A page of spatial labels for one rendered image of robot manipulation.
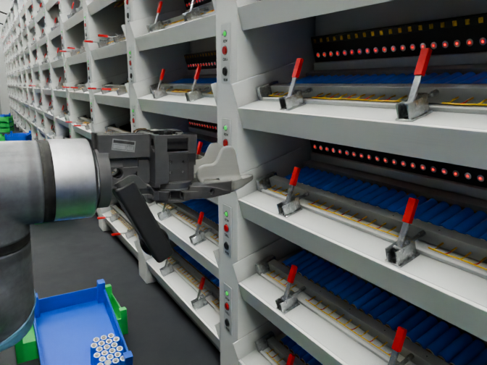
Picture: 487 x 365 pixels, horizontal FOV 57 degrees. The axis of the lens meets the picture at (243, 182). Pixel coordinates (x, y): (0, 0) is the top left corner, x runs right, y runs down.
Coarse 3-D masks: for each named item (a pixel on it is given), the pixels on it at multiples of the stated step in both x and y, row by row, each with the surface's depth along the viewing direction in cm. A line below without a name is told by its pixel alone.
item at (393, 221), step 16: (272, 176) 98; (304, 192) 87; (320, 192) 84; (320, 208) 81; (336, 208) 80; (352, 208) 76; (368, 208) 73; (368, 224) 71; (384, 224) 70; (400, 224) 67; (416, 224) 65; (432, 224) 64; (432, 240) 63; (448, 240) 61; (464, 240) 59; (480, 240) 58; (464, 256) 58; (480, 256) 57
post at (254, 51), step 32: (224, 0) 93; (256, 32) 92; (288, 32) 96; (256, 64) 94; (224, 96) 98; (256, 160) 98; (256, 224) 101; (224, 256) 106; (256, 320) 107; (224, 352) 112
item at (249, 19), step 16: (240, 0) 89; (256, 0) 90; (272, 0) 78; (288, 0) 75; (304, 0) 71; (320, 0) 68; (336, 0) 66; (352, 0) 63; (368, 0) 61; (384, 0) 59; (240, 16) 89; (256, 16) 84; (272, 16) 80; (288, 16) 76; (304, 16) 73
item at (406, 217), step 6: (414, 198) 61; (408, 204) 62; (414, 204) 61; (408, 210) 61; (414, 210) 61; (408, 216) 61; (414, 216) 61; (408, 222) 61; (402, 228) 62; (408, 228) 61; (402, 234) 62; (402, 240) 61; (402, 246) 61
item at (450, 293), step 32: (288, 160) 102; (320, 160) 99; (352, 160) 90; (256, 192) 98; (480, 192) 67; (288, 224) 82; (320, 224) 78; (320, 256) 76; (352, 256) 68; (384, 256) 64; (448, 256) 60; (384, 288) 64; (416, 288) 58; (448, 288) 55; (480, 288) 53; (448, 320) 55; (480, 320) 51
